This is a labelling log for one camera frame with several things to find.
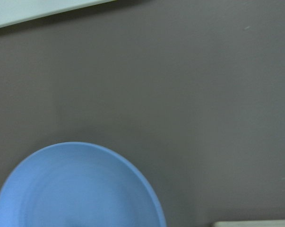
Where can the blue plate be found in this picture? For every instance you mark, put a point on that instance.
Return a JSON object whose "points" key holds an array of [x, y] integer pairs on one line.
{"points": [[77, 184]]}

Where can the beige tray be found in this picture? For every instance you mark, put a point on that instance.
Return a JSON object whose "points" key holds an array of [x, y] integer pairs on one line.
{"points": [[17, 11]]}

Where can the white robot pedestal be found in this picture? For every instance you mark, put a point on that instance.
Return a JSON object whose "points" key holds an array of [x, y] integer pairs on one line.
{"points": [[257, 223]]}

